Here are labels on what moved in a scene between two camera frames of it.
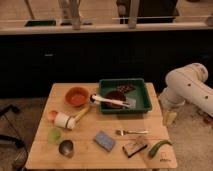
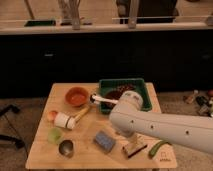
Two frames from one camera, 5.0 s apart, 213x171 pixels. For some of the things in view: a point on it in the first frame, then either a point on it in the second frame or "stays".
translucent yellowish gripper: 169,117 to 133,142
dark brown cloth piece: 125,88 stays
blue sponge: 104,140 stays
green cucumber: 154,149 stays
